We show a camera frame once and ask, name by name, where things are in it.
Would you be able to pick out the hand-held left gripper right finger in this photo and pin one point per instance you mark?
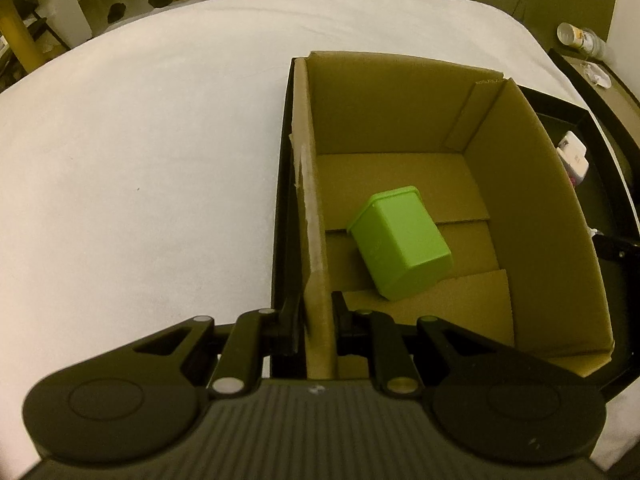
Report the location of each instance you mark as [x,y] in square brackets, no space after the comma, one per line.
[344,331]

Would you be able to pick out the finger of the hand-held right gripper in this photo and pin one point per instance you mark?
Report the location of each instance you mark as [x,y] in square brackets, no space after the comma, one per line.
[620,250]

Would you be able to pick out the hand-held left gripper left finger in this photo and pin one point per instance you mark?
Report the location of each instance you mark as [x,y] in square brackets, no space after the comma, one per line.
[287,331]

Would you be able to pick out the brown cardboard box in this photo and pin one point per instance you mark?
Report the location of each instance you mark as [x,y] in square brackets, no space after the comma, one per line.
[525,220]

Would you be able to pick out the green plastic container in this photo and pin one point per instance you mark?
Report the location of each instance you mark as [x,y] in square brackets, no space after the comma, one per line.
[405,250]

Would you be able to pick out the black tray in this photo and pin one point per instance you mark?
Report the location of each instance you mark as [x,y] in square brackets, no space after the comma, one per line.
[607,195]

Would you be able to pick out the white packet in tray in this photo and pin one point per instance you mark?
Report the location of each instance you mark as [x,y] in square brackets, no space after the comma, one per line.
[572,155]

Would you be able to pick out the dark bedside table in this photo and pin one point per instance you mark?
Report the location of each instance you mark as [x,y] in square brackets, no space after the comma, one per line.
[622,105]

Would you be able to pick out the crumpled white wrapper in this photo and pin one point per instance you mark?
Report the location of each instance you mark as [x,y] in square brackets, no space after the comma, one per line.
[597,75]

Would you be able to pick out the instant noodle cup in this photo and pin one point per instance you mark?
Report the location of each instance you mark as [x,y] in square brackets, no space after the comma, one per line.
[577,37]

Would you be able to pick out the white bed sheet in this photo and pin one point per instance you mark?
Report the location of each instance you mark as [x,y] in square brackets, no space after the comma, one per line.
[150,160]

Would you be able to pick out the wooden table leg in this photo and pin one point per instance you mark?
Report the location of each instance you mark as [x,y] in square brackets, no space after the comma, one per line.
[20,30]

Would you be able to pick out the black metal frame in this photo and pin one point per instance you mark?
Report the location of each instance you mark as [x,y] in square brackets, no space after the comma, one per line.
[47,30]

